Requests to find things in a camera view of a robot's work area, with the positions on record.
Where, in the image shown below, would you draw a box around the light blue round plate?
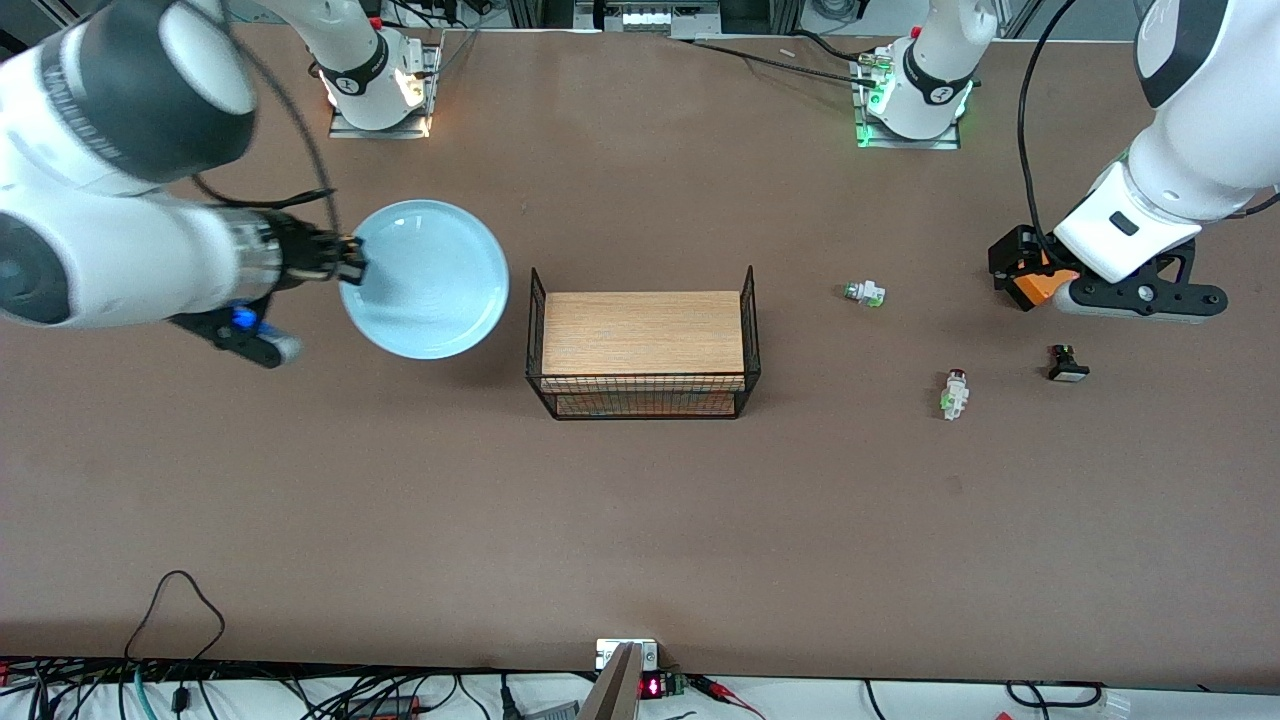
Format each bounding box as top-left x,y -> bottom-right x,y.
338,199 -> 511,361

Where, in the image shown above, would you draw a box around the grey metal bar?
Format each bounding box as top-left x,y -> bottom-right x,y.
578,643 -> 643,720

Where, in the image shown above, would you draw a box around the red test lead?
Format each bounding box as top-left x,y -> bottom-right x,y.
688,674 -> 767,720

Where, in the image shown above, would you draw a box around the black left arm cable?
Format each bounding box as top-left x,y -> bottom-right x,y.
1018,0 -> 1083,263

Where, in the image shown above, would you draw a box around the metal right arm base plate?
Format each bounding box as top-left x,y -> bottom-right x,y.
328,40 -> 446,141

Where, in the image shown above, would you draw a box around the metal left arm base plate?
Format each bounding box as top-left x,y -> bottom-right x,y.
852,45 -> 963,151

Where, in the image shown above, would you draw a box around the black left camera bracket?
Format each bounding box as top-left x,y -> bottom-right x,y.
1075,240 -> 1233,319

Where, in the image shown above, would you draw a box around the black wire rack wooden shelves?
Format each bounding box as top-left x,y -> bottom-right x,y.
524,265 -> 763,421

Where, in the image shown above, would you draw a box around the black cable on table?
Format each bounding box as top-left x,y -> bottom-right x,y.
672,30 -> 883,83

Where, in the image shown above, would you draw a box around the thin black looped cable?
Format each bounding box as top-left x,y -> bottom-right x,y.
123,569 -> 227,666

